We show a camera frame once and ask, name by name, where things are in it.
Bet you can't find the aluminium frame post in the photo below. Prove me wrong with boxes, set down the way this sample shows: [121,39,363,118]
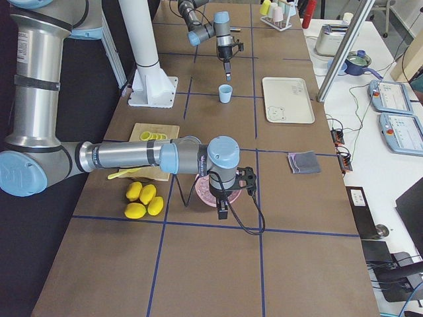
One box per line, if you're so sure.
[317,0,375,102]

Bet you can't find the blue bowl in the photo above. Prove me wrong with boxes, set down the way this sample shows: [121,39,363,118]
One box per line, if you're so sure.
[326,59,348,77]

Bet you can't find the wooden cutting board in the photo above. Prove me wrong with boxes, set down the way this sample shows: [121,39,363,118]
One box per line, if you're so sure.
[119,123,180,182]

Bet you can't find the teach pendant near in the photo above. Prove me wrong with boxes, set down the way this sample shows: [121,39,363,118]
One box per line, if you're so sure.
[379,112,422,157]

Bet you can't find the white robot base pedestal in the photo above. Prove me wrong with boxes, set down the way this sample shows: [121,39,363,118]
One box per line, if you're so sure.
[119,0,178,108]

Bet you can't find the teach pendant far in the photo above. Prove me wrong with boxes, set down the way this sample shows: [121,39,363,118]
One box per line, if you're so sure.
[369,80,414,115]

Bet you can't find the black power strip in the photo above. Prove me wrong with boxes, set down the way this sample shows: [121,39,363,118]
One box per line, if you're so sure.
[330,129,353,175]

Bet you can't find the blue saucepan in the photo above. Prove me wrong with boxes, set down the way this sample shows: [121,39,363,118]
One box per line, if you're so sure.
[345,50,383,80]

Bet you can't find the cream bear print tray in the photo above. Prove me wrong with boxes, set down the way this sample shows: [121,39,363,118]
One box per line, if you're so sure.
[262,77,315,124]

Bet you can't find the light blue plastic cup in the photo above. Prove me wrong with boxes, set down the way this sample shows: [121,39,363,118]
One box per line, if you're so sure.
[218,84,233,104]

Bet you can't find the teach pendant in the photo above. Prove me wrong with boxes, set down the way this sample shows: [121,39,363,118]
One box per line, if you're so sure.
[369,80,414,115]
[379,112,422,157]

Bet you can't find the lemon slices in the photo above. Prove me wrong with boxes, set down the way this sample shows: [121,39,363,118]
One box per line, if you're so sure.
[139,131,168,141]

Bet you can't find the white wire cup rack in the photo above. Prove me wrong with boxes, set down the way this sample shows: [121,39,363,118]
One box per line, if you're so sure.
[260,1,297,32]

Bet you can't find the silver toaster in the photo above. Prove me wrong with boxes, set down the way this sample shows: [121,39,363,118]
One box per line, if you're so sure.
[315,24,348,57]

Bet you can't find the pink bowl of ice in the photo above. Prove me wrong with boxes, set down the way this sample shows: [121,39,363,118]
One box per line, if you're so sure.
[195,176,241,207]

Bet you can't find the grey folded cloth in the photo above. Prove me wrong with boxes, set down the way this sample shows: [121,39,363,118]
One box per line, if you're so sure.
[288,151,321,174]

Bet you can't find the yellow cup on rack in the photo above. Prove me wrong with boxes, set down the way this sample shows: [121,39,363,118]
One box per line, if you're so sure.
[260,0,272,16]

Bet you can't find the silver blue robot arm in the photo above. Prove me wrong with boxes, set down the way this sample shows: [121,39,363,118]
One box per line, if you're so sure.
[177,1,244,81]
[1,1,254,227]

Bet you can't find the yellow-green plastic knife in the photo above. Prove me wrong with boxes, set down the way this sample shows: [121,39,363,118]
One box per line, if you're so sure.
[107,167,140,180]

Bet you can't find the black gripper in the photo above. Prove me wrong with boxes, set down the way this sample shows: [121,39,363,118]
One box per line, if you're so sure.
[217,41,244,81]
[208,166,256,220]

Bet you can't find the pink cup on rack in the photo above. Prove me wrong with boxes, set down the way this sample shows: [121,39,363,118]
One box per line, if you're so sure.
[272,6,284,23]

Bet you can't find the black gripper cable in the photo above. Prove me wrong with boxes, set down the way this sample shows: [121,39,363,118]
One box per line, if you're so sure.
[173,171,267,236]

